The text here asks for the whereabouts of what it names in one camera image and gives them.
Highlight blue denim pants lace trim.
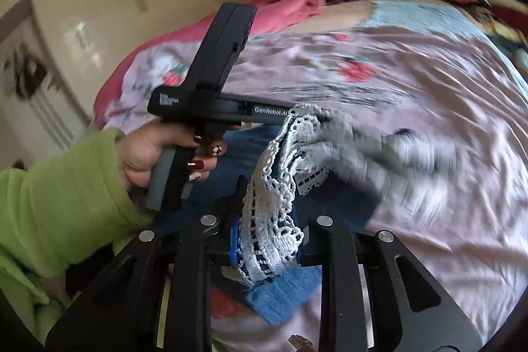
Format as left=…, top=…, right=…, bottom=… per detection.
left=183, top=105, right=464, bottom=325

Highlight pink blanket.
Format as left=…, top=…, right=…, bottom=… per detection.
left=92, top=0, right=327, bottom=128

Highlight light blue knitted cloth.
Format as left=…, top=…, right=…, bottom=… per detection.
left=360, top=0, right=489, bottom=42

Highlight cream wardrobe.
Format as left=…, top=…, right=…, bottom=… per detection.
left=1, top=0, right=218, bottom=167

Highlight pink strawberry print bedspread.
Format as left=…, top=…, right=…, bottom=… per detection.
left=92, top=0, right=528, bottom=352

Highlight left hand red nails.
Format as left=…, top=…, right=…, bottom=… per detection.
left=115, top=121, right=226, bottom=190

